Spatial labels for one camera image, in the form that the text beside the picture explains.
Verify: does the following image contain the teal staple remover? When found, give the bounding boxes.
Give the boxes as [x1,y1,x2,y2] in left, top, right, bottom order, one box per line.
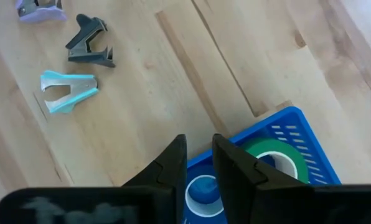
[40,70,99,114]

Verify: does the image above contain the blue plastic basket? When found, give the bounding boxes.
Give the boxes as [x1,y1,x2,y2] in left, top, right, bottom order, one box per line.
[182,106,342,224]

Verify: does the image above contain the green tape roll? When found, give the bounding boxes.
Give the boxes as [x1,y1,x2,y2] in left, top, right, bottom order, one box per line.
[240,138,309,184]

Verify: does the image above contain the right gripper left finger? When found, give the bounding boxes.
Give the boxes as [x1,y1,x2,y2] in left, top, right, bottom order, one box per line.
[121,134,188,224]

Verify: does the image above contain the blue tape roll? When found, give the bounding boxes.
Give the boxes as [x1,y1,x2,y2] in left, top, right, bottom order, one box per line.
[184,164,227,218]

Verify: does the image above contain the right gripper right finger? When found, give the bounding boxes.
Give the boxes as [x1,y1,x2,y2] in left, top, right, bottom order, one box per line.
[212,134,314,224]

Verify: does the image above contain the black staple remover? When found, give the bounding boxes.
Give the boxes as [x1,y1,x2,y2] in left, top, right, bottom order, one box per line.
[65,14,116,68]

